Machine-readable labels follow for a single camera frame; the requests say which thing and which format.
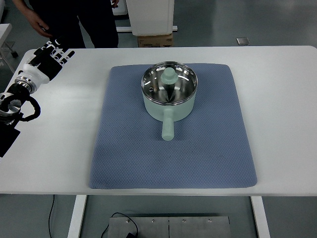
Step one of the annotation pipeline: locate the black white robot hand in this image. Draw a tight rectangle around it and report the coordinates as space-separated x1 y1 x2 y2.
14 36 75 94

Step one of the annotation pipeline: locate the white table leg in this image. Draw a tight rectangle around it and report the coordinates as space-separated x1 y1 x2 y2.
67 195 88 238
250 196 270 238

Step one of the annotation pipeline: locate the metal base plate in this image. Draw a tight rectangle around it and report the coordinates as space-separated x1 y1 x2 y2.
107 216 231 238

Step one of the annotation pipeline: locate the green pot with handle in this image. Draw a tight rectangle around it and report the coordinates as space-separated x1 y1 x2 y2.
141 61 198 141

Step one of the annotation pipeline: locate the glass lid green knob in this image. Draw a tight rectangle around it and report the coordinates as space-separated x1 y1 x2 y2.
141 61 198 106

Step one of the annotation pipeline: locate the black cable on floor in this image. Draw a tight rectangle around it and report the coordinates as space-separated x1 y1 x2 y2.
48 194 140 238

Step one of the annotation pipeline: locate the grey floor socket plate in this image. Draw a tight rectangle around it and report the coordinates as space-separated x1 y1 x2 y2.
236 37 251 46

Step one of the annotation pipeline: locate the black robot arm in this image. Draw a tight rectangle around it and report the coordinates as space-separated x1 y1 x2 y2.
0 82 41 157

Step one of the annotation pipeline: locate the person in dark clothes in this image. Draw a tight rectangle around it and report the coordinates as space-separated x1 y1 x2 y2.
13 0 119 49

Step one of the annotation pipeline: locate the white table leg left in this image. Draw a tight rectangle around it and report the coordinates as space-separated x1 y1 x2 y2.
67 195 88 238

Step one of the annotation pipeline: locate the cardboard box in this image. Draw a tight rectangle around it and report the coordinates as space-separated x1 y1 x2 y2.
137 34 173 48

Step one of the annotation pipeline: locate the white cabinet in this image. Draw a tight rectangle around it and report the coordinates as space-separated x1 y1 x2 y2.
116 0 178 36

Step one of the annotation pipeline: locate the blue textured mat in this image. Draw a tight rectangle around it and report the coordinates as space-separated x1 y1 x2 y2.
89 63 257 189

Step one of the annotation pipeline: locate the white table leg right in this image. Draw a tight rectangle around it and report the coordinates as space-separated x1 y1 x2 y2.
250 196 270 238

